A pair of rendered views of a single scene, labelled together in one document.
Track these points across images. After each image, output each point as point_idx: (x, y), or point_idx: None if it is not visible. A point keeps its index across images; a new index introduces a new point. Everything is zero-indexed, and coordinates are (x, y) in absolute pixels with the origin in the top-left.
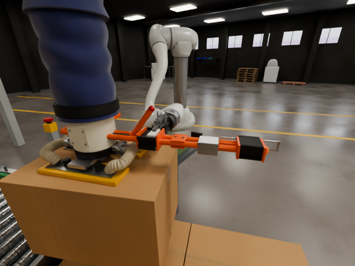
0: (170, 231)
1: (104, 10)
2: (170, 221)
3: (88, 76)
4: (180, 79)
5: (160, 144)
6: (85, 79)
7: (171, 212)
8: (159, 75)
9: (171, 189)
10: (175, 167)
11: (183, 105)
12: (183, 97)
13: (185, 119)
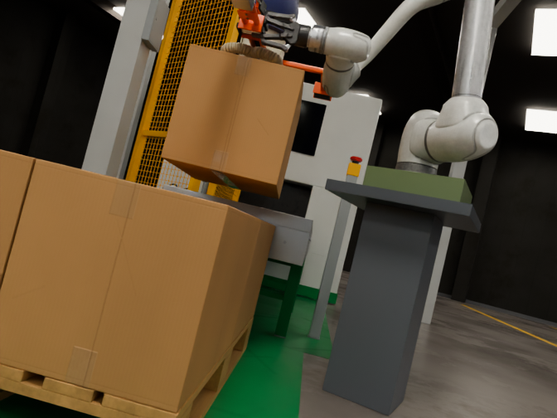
0: (215, 160)
1: None
2: (225, 148)
3: None
4: (461, 34)
5: (244, 24)
6: None
7: (234, 141)
8: (389, 17)
9: (249, 105)
10: (281, 94)
11: (460, 89)
12: (460, 71)
13: (450, 116)
